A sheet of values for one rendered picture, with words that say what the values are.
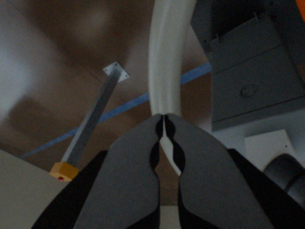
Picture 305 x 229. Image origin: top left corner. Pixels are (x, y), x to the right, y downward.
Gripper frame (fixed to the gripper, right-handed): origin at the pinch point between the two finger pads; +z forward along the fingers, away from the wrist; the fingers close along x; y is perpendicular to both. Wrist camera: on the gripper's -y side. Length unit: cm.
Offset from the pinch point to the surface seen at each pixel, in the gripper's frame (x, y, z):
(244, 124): 36, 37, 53
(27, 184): -366, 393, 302
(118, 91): -45, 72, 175
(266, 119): 42, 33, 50
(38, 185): -348, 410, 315
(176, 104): 1.3, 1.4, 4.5
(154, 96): -0.7, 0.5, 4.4
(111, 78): -44, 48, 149
